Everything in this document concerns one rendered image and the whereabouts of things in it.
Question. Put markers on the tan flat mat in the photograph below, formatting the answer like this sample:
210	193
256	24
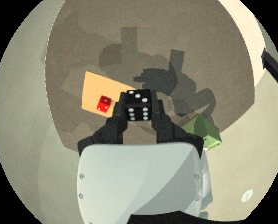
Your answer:
95	86

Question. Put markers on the red die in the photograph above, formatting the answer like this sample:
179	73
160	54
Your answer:
104	104

